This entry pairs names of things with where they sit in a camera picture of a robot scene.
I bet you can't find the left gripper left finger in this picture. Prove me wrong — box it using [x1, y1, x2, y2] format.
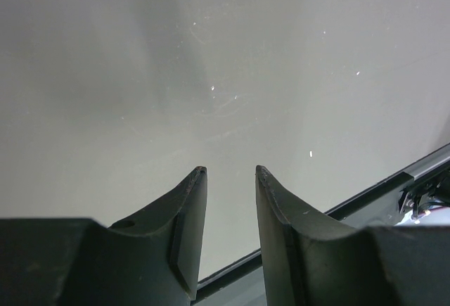
[1, 167, 207, 305]

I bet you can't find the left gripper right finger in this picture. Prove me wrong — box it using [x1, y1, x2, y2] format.
[256, 166, 449, 305]

